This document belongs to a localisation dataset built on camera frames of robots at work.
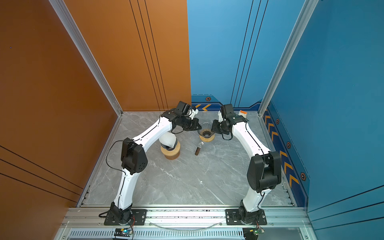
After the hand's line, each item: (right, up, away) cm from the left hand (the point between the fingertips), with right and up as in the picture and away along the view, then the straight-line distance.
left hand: (202, 126), depth 90 cm
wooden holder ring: (+3, -8, 0) cm, 8 cm away
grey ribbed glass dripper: (+2, -3, +2) cm, 4 cm away
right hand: (+6, -1, -1) cm, 7 cm away
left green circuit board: (-39, -50, -19) cm, 66 cm away
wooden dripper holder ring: (-18, -15, -3) cm, 24 cm away
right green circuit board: (+23, -51, -19) cm, 59 cm away
